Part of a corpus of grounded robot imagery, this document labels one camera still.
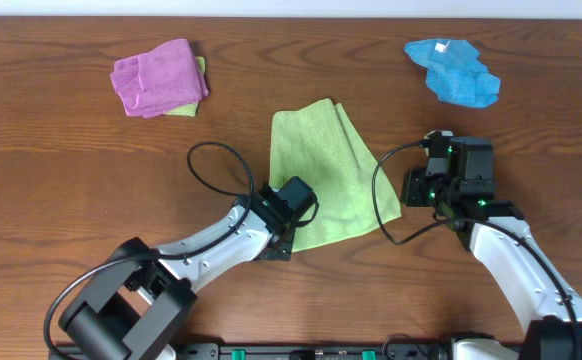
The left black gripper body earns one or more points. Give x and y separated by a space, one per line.
283 249

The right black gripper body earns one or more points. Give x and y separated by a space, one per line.
423 190

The green folded cloth under purple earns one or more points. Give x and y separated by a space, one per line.
189 110

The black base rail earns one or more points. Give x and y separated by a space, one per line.
212 351

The blue crumpled cloth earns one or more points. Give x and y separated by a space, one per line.
454 72

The large green microfiber cloth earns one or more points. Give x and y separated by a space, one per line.
320 145

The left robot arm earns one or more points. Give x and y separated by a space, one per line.
133 308

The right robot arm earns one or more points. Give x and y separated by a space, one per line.
548 309

